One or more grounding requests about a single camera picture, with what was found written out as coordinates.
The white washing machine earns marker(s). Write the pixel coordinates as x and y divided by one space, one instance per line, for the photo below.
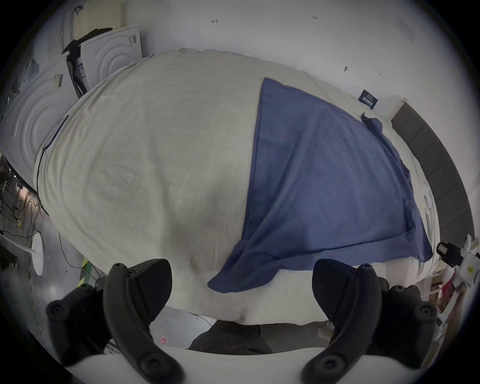
33 112
110 56

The dark blue shirt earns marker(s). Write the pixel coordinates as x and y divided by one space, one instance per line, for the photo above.
322 180

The white round stand base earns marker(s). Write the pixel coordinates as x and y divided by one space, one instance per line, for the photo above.
37 255

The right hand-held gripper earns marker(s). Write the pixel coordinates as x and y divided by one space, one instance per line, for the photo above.
467 262

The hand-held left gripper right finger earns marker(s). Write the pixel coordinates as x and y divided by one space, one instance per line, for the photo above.
348 318

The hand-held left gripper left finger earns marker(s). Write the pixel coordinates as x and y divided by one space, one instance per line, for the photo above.
127 318

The dark blue label card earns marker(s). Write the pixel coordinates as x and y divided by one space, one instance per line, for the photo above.
367 99

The grey padded headboard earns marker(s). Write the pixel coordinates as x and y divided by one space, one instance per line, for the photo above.
435 157

